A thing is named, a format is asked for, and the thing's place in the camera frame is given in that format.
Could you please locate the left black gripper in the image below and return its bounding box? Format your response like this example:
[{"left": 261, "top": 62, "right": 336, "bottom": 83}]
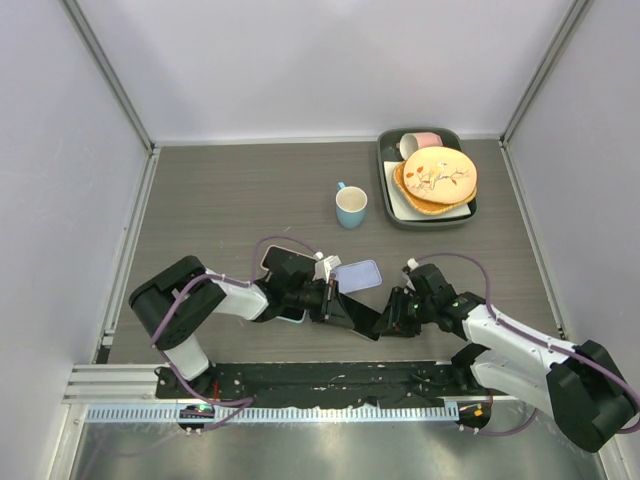
[{"left": 284, "top": 278, "right": 354, "bottom": 330}]

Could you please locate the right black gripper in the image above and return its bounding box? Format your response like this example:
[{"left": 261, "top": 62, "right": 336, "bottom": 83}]
[{"left": 373, "top": 286, "right": 436, "bottom": 338}]

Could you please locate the black phone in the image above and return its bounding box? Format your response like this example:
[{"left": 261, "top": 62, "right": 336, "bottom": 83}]
[{"left": 341, "top": 295, "right": 381, "bottom": 341}]

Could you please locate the purple phone case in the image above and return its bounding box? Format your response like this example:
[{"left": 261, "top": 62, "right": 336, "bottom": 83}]
[{"left": 334, "top": 260, "right": 382, "bottom": 294}]

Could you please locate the light blue phone case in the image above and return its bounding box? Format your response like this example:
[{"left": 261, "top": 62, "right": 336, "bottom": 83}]
[{"left": 277, "top": 307, "right": 306, "bottom": 324}]

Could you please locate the pink phone case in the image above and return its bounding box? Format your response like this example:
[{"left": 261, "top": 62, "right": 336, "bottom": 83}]
[{"left": 261, "top": 245, "right": 315, "bottom": 271}]

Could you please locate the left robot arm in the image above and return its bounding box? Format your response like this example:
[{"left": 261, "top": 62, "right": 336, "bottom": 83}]
[{"left": 129, "top": 245, "right": 379, "bottom": 399}]

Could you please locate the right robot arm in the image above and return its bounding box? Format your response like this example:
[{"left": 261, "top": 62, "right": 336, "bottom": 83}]
[{"left": 373, "top": 264, "right": 639, "bottom": 453}]

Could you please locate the blue mug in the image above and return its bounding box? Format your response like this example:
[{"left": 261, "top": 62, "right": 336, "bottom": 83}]
[{"left": 335, "top": 182, "right": 368, "bottom": 229}]

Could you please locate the white square plate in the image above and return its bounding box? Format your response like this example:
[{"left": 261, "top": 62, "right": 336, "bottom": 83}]
[{"left": 383, "top": 161, "right": 471, "bottom": 222}]

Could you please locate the woven yellow plate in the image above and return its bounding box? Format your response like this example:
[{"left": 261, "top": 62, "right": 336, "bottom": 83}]
[{"left": 392, "top": 162, "right": 477, "bottom": 217}]

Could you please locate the orange bird plate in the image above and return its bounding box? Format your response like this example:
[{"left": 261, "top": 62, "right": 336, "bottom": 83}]
[{"left": 401, "top": 146, "right": 478, "bottom": 205}]

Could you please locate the pink cup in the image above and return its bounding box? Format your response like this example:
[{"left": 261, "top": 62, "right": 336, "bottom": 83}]
[{"left": 397, "top": 132, "right": 443, "bottom": 160}]

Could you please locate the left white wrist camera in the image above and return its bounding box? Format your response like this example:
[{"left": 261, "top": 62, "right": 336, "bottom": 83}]
[{"left": 313, "top": 251, "right": 341, "bottom": 282}]

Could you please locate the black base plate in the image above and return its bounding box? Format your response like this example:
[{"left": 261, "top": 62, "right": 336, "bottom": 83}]
[{"left": 155, "top": 360, "right": 494, "bottom": 409}]

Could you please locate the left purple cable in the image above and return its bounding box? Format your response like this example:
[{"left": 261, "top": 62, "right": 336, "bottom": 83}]
[{"left": 149, "top": 235, "right": 324, "bottom": 431}]

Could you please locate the purple cable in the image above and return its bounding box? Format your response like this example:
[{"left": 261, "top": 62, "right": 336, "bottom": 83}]
[
  {"left": 414, "top": 252, "right": 640, "bottom": 435},
  {"left": 149, "top": 235, "right": 324, "bottom": 431}
]

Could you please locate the white cable duct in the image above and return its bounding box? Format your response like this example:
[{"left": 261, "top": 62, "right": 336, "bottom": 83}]
[{"left": 85, "top": 402, "right": 459, "bottom": 423}]

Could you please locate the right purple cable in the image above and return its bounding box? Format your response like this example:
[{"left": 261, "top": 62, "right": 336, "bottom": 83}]
[{"left": 414, "top": 252, "right": 640, "bottom": 435}]

